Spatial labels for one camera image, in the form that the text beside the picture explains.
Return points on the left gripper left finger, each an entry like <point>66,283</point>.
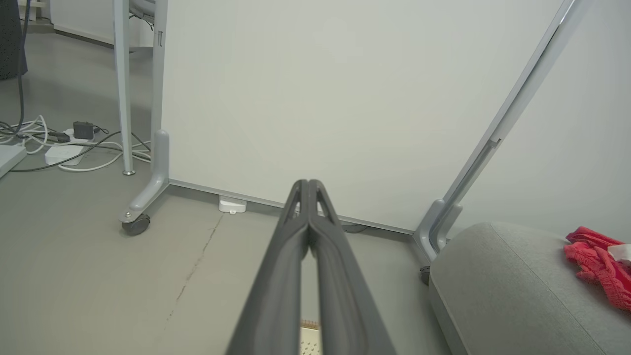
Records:
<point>276,286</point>

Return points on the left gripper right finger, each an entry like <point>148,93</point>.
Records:
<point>340,291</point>

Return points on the red garment with white stripes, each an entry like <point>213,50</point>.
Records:
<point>599,266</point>

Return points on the beige perforated laundry basket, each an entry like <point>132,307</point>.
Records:
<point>309,340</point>

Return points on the grey fabric sofa seat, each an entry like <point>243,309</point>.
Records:
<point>517,296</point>

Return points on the small white floor device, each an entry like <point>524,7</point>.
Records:
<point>232,204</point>

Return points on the black caster wheel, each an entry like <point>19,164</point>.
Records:
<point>136,225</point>

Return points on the grey partition leg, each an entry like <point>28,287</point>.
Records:
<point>153,182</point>
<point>498,128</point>

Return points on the white partition panel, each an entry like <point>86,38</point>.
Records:
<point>581,123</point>
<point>345,98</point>

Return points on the black power adapter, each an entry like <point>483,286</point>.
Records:
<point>83,130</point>

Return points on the thin silver table leg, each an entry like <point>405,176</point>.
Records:
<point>124,88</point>

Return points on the white power strip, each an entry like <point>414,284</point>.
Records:
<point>64,154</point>

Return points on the flat light grey board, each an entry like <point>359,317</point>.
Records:
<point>9,158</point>

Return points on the black fabric object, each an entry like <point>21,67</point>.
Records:
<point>11,39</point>

